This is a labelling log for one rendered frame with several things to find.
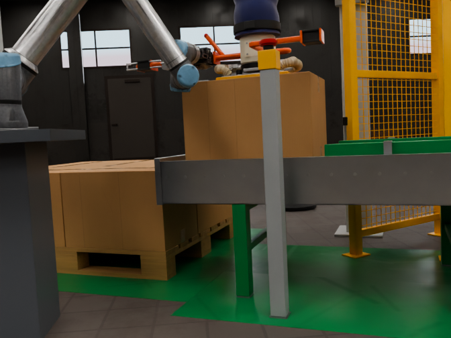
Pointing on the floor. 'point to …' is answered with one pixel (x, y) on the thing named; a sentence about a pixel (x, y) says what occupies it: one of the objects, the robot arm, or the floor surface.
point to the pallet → (167, 269)
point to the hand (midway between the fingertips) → (205, 60)
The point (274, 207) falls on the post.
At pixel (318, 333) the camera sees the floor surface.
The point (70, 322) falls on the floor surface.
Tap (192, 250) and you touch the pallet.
